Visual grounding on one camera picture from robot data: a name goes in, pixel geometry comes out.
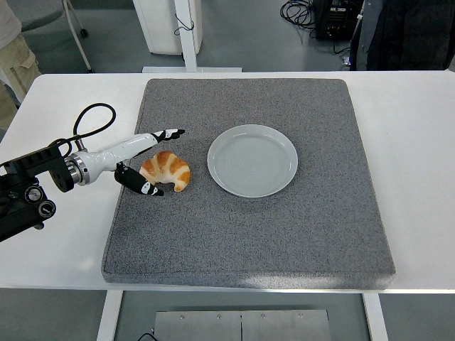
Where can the pale grey round plate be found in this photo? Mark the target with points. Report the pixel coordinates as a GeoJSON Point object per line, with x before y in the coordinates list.
{"type": "Point", "coordinates": [252, 160]}

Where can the person in dark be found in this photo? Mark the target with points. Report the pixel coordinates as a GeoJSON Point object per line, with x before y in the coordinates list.
{"type": "Point", "coordinates": [409, 35]}

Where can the white and black hand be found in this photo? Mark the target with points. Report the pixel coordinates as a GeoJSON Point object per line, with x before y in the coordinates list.
{"type": "Point", "coordinates": [124, 147]}

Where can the black electronics box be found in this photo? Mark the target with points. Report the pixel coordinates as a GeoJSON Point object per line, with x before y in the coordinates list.
{"type": "Point", "coordinates": [330, 21]}

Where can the white box cabinet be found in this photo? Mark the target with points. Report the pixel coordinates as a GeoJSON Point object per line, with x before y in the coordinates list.
{"type": "Point", "coordinates": [156, 25]}

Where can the grey chair with castors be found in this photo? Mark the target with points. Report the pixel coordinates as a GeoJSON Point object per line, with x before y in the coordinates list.
{"type": "Point", "coordinates": [35, 14]}

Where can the white table leg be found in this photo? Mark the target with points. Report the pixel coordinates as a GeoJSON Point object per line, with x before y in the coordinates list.
{"type": "Point", "coordinates": [108, 316]}
{"type": "Point", "coordinates": [376, 319]}

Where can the grey metal plate with screws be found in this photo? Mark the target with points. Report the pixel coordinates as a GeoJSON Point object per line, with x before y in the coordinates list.
{"type": "Point", "coordinates": [241, 325]}

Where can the grey speckled square mat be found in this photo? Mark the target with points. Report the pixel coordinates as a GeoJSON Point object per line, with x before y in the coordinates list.
{"type": "Point", "coordinates": [249, 231]}

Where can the white post with base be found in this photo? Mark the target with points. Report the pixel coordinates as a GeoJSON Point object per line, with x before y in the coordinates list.
{"type": "Point", "coordinates": [188, 53]}

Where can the golden croissant bread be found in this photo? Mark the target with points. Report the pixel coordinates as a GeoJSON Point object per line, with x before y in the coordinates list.
{"type": "Point", "coordinates": [167, 163]}

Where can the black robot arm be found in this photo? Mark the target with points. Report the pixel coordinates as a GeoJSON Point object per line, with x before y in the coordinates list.
{"type": "Point", "coordinates": [35, 164]}

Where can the person in beige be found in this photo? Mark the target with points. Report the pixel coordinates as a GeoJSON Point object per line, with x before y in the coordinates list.
{"type": "Point", "coordinates": [14, 60]}

